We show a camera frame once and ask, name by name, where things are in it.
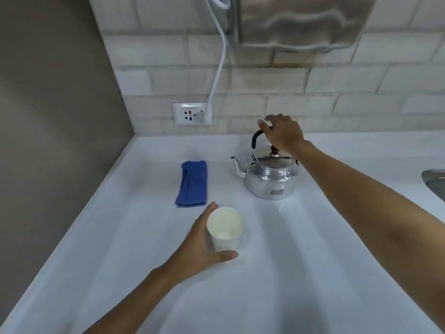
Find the silver metal kettle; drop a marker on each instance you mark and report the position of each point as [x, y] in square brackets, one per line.
[269, 173]

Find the person's left hand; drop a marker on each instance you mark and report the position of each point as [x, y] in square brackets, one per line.
[194, 255]

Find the person's right hand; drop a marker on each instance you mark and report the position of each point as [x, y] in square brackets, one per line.
[285, 133]

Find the white wall socket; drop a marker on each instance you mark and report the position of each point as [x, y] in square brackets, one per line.
[192, 114]

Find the blue folded cloth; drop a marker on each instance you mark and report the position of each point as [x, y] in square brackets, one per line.
[192, 184]

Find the white paper cup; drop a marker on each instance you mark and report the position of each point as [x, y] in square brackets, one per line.
[224, 233]

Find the person's left thumb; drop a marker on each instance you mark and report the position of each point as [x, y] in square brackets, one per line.
[222, 256]

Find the person's right forearm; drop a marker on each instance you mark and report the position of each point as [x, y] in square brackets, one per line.
[375, 205]

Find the stainless steel sink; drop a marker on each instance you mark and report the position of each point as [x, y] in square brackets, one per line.
[434, 182]

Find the person's right fingers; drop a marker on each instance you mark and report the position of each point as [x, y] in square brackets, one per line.
[269, 123]

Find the stainless steel wall appliance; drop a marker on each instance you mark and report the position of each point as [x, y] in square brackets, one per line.
[302, 20]

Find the person's left forearm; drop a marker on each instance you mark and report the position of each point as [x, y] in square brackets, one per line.
[134, 304]

